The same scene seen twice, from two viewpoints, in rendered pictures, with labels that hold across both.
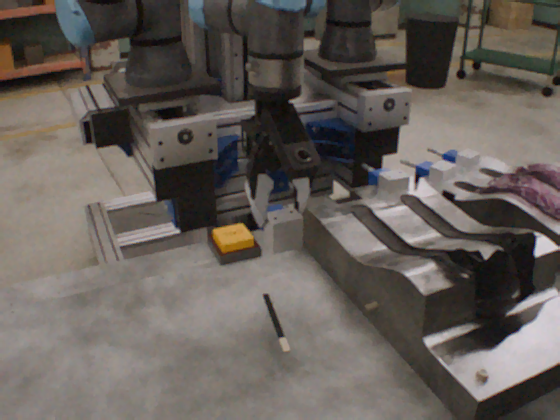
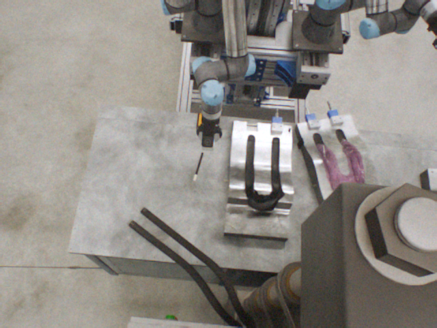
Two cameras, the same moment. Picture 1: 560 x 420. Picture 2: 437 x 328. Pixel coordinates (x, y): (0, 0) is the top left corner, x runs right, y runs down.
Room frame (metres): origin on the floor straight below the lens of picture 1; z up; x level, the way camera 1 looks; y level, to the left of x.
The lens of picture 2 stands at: (0.02, -0.32, 2.45)
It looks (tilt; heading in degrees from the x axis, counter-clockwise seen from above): 68 degrees down; 24
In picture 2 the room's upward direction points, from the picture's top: 6 degrees clockwise
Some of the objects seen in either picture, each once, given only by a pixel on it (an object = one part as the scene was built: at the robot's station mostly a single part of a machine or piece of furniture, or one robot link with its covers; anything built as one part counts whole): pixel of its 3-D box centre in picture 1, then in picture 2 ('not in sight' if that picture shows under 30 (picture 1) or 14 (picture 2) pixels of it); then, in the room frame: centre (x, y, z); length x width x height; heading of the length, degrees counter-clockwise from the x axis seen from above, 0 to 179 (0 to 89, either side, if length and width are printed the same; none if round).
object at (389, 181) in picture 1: (380, 177); (276, 120); (0.98, -0.20, 0.89); 0.13 x 0.05 x 0.05; 24
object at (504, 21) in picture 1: (510, 13); not in sight; (8.44, -3.62, 0.20); 0.63 x 0.44 x 0.40; 119
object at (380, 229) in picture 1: (442, 231); (263, 169); (0.72, -0.26, 0.92); 0.35 x 0.16 x 0.09; 24
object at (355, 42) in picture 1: (348, 37); (321, 22); (1.40, -0.17, 1.09); 0.15 x 0.15 x 0.10
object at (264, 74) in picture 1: (273, 70); (210, 108); (0.73, 0.01, 1.17); 0.08 x 0.08 x 0.05
